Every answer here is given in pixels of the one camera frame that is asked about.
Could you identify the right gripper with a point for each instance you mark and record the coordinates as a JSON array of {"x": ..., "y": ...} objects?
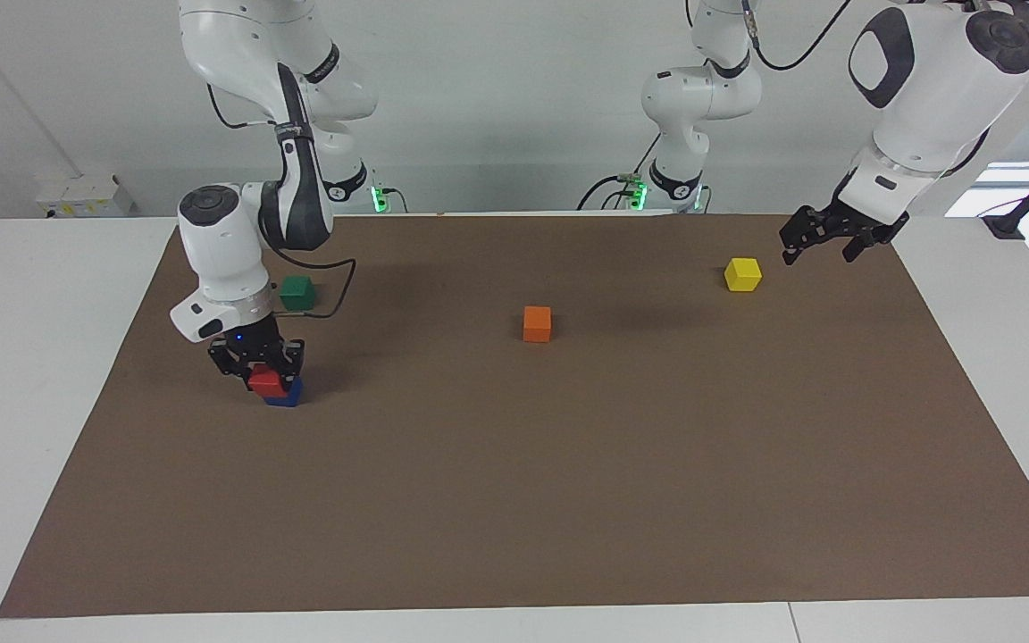
[{"x": 256, "y": 342}]

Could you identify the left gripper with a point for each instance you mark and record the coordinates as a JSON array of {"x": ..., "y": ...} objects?
[{"x": 863, "y": 225}]

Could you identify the red block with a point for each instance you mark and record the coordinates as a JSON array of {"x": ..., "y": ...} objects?
[{"x": 266, "y": 381}]

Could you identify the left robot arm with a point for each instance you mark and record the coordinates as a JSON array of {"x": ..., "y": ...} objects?
[{"x": 934, "y": 80}]

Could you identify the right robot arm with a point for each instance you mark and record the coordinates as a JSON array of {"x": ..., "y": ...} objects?
[{"x": 227, "y": 241}]

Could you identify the blue block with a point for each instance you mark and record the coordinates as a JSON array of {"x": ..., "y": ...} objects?
[{"x": 291, "y": 393}]

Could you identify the green block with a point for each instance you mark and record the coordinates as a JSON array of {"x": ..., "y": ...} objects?
[{"x": 296, "y": 293}]

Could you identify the yellow block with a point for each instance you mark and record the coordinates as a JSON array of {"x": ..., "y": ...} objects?
[{"x": 743, "y": 275}]

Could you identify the orange block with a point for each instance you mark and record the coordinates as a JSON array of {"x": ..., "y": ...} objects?
[{"x": 537, "y": 325}]

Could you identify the white wall socket box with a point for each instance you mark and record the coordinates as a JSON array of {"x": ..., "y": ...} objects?
[{"x": 84, "y": 196}]

